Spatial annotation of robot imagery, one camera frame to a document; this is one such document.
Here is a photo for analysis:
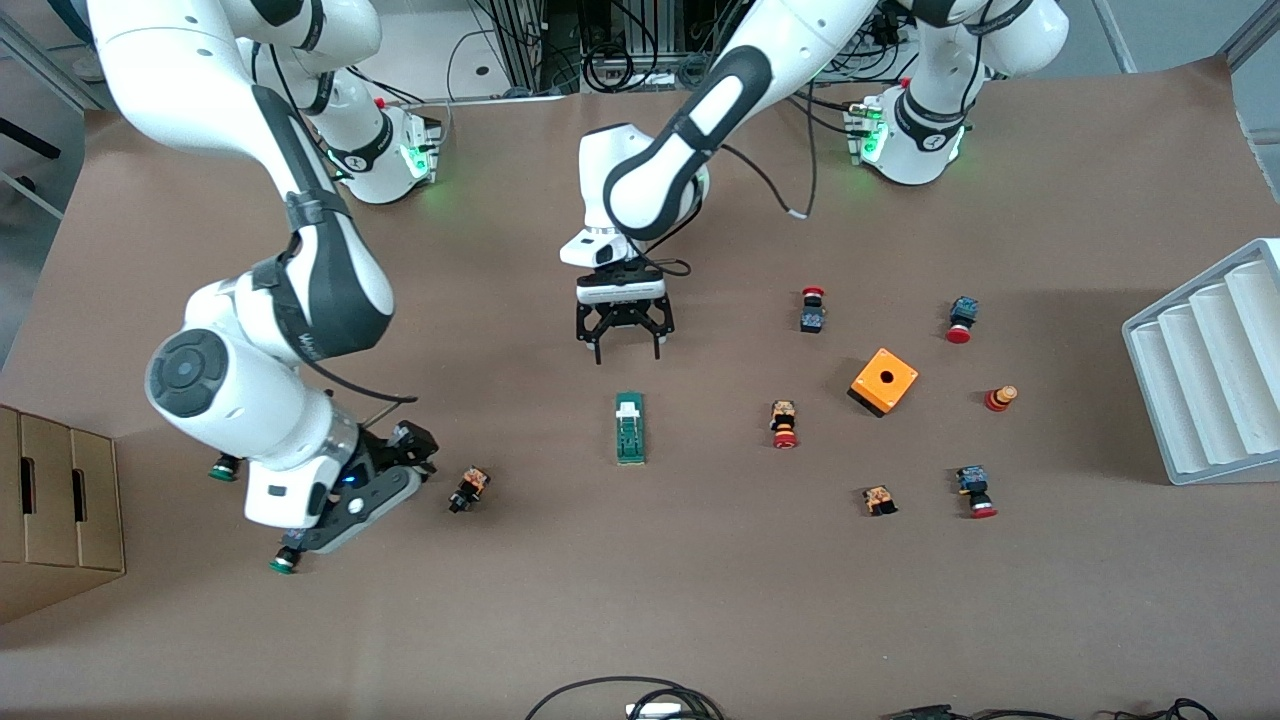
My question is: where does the aluminium frame bar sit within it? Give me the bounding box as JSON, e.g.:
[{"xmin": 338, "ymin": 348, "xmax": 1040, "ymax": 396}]
[
  {"xmin": 1215, "ymin": 0, "xmax": 1280, "ymax": 71},
  {"xmin": 0, "ymin": 10, "xmax": 91, "ymax": 113}
]

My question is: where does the grey white ribbed tray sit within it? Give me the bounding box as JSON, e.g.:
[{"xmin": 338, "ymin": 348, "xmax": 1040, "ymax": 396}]
[{"xmin": 1122, "ymin": 238, "xmax": 1280, "ymax": 487}]

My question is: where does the black looped floor cable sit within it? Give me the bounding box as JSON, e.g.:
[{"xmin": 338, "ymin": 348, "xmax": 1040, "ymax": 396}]
[{"xmin": 525, "ymin": 677, "xmax": 726, "ymax": 720}]

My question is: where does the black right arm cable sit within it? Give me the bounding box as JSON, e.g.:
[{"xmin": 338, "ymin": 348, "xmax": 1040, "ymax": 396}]
[{"xmin": 300, "ymin": 355, "xmax": 419, "ymax": 406}]

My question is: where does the blue jeans leg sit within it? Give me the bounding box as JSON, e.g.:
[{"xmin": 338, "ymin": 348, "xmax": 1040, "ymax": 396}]
[{"xmin": 45, "ymin": 0, "xmax": 96, "ymax": 46}]

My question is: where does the grey metal bar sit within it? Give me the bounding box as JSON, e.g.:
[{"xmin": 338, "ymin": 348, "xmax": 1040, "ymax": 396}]
[{"xmin": 0, "ymin": 168, "xmax": 67, "ymax": 221}]

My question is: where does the red mushroom pushbutton blue block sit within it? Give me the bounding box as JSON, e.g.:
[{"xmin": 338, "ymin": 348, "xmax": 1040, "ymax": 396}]
[{"xmin": 956, "ymin": 465, "xmax": 999, "ymax": 520}]

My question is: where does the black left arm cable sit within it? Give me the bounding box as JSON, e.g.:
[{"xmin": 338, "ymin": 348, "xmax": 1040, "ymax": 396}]
[{"xmin": 722, "ymin": 90, "xmax": 821, "ymax": 221}]

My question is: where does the black pushbutton orange contact block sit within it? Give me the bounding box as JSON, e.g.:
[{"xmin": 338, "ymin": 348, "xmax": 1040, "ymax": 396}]
[{"xmin": 447, "ymin": 466, "xmax": 491, "ymax": 515}]

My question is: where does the brown cardboard box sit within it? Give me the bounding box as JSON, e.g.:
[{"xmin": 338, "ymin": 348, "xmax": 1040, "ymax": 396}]
[{"xmin": 0, "ymin": 405, "xmax": 126, "ymax": 626}]

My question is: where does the black equipment rack with cables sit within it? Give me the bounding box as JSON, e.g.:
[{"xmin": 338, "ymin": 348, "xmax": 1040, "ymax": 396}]
[{"xmin": 490, "ymin": 0, "xmax": 801, "ymax": 96}]

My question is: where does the orange button enclosure box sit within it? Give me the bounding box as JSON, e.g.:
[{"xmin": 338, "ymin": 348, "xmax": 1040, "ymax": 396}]
[{"xmin": 847, "ymin": 347, "xmax": 920, "ymax": 419}]

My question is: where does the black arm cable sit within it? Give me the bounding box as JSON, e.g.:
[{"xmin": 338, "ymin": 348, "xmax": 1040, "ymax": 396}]
[
  {"xmin": 300, "ymin": 355, "xmax": 419, "ymax": 406},
  {"xmin": 722, "ymin": 90, "xmax": 821, "ymax": 221}
]

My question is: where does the black metal bar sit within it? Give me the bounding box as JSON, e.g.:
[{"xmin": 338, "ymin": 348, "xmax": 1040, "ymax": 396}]
[{"xmin": 0, "ymin": 117, "xmax": 63, "ymax": 161}]

